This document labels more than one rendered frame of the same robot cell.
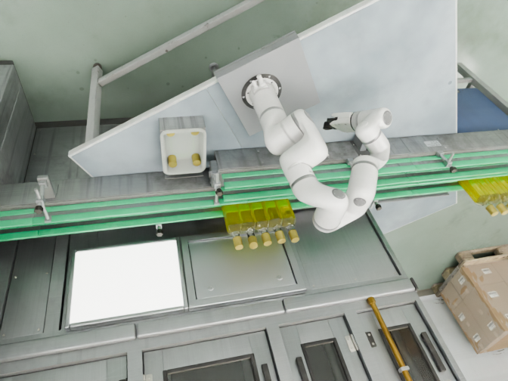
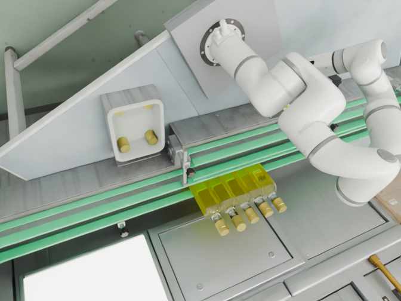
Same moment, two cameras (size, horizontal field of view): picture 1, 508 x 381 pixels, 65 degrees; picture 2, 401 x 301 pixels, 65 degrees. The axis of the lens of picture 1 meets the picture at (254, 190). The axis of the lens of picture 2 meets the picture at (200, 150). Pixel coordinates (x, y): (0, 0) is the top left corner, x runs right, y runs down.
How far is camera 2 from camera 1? 0.59 m
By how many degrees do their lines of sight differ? 7
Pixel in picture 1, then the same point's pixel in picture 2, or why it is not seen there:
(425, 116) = not seen: hidden behind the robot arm
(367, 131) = (370, 70)
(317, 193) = (359, 160)
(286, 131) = (283, 83)
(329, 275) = (318, 238)
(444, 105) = (393, 37)
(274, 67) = (238, 9)
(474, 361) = not seen: hidden behind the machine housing
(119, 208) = (69, 214)
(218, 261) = (199, 249)
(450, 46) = not seen: outside the picture
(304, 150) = (318, 104)
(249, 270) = (236, 253)
